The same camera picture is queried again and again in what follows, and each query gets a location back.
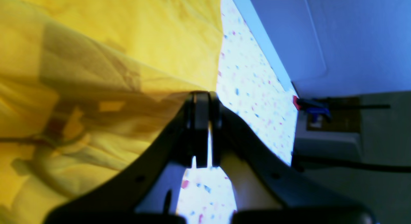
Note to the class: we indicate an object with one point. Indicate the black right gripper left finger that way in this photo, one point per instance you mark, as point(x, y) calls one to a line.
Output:
point(147, 191)

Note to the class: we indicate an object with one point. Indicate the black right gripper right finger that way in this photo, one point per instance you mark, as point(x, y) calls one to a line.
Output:
point(274, 192)

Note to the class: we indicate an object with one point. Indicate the yellow T-shirt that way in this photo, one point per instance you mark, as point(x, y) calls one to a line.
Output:
point(87, 85)

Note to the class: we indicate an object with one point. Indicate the red black corner clamp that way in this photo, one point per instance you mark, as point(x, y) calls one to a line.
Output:
point(323, 107)

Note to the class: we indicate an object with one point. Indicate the terrazzo patterned table cloth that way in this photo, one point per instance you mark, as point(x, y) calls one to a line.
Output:
point(249, 86)

